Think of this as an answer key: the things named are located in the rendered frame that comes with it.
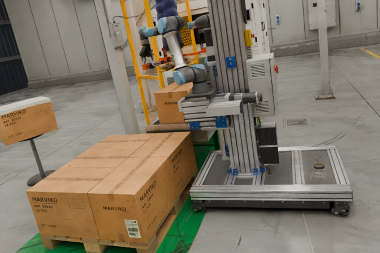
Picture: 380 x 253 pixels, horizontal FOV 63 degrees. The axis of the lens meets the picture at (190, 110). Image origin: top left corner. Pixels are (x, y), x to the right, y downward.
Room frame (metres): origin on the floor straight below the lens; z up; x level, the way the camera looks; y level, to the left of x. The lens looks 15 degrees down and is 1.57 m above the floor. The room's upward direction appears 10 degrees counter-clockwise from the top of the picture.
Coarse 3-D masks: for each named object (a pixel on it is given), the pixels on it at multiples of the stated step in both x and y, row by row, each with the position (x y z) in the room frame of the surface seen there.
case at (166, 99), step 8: (168, 88) 3.45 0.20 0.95; (176, 88) 3.36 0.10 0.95; (184, 88) 3.28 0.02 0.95; (160, 96) 3.27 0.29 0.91; (168, 96) 3.23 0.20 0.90; (176, 96) 3.19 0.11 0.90; (184, 96) 3.15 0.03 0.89; (160, 104) 3.28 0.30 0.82; (168, 104) 3.24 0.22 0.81; (176, 104) 3.20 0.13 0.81; (160, 112) 3.28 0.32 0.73; (168, 112) 3.25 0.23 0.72; (176, 112) 3.20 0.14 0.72; (160, 120) 3.29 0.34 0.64; (168, 120) 3.25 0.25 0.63; (176, 120) 3.21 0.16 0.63; (184, 120) 3.17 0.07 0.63
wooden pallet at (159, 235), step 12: (192, 180) 2.90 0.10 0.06; (180, 192) 2.56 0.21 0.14; (180, 204) 2.51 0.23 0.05; (168, 216) 2.40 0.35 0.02; (168, 228) 2.23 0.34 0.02; (48, 240) 2.25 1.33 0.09; (60, 240) 2.21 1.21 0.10; (72, 240) 2.16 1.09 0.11; (84, 240) 2.11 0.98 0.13; (96, 240) 2.07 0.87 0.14; (108, 240) 2.04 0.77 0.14; (156, 240) 2.03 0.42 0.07; (96, 252) 2.09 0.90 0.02; (144, 252) 1.93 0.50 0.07
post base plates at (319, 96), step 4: (320, 88) 5.25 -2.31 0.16; (320, 92) 5.25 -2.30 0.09; (332, 92) 5.18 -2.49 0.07; (316, 96) 5.23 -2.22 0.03; (320, 96) 5.19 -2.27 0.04; (324, 96) 5.15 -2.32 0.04; (328, 96) 5.11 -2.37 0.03; (332, 96) 5.04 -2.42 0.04; (316, 100) 5.11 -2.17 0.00; (152, 104) 6.47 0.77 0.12; (148, 108) 6.44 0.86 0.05; (156, 108) 6.41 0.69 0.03
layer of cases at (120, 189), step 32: (96, 160) 2.67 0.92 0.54; (128, 160) 2.54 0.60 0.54; (160, 160) 2.41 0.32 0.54; (192, 160) 2.94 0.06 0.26; (32, 192) 2.26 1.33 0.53; (64, 192) 2.14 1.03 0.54; (96, 192) 2.05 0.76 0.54; (128, 192) 1.96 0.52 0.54; (160, 192) 2.23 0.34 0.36; (64, 224) 2.17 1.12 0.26; (96, 224) 2.06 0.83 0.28; (128, 224) 1.96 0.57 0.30
